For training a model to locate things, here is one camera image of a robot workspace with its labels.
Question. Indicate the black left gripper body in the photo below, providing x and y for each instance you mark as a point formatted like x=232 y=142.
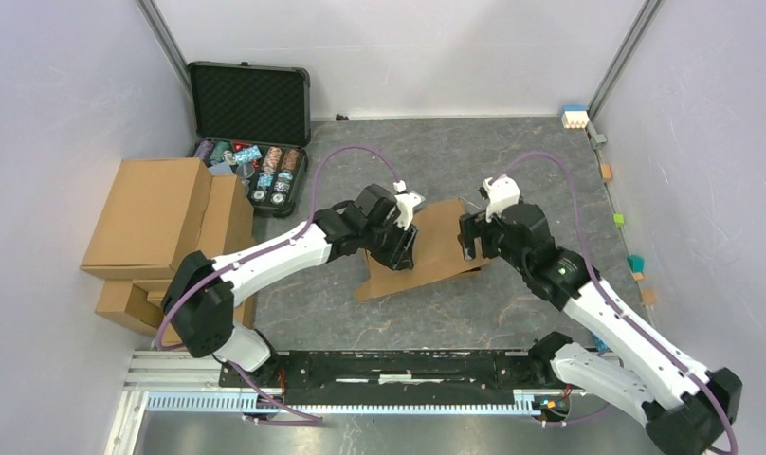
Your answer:
x=388 y=243

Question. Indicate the lime green small block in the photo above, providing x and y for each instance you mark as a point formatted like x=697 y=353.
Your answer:
x=619 y=220

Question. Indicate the leaning folded cardboard box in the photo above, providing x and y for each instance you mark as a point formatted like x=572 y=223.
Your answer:
x=228 y=219

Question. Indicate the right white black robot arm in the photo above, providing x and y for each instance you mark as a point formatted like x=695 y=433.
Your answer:
x=683 y=407

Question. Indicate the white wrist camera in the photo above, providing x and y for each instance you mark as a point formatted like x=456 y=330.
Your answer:
x=407 y=202
x=501 y=193

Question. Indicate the blue white toy block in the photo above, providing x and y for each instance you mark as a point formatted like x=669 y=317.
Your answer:
x=575 y=117

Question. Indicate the large folded cardboard box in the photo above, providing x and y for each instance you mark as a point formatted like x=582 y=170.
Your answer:
x=150 y=220

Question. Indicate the aluminium frame rail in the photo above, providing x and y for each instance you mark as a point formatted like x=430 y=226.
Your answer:
x=176 y=381

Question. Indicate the black poker chip case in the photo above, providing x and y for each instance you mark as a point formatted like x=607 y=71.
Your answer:
x=257 y=120

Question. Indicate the teal small block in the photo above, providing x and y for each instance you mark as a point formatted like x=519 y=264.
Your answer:
x=636 y=263

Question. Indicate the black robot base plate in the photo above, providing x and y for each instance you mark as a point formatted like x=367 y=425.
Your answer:
x=410 y=378

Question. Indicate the lower stacked cardboard boxes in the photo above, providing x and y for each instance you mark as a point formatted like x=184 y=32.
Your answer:
x=135 y=304

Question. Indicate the orange wooden block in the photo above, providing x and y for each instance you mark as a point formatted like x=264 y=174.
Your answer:
x=606 y=173

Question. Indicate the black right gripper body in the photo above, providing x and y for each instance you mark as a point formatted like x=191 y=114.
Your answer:
x=493 y=238

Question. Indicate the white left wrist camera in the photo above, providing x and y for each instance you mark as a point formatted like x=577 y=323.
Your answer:
x=407 y=202

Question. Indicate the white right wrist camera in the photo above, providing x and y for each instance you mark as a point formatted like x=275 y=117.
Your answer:
x=501 y=193

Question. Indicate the brown cardboard box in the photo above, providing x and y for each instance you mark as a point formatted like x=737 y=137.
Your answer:
x=437 y=254

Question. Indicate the tan wooden block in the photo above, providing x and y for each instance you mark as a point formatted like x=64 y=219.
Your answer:
x=648 y=297

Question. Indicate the grey wall bracket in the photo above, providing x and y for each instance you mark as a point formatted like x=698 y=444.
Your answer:
x=597 y=140

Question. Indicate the blue green striped block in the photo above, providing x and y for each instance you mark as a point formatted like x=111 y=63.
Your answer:
x=600 y=346

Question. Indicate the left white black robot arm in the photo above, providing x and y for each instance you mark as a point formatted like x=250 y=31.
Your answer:
x=200 y=300

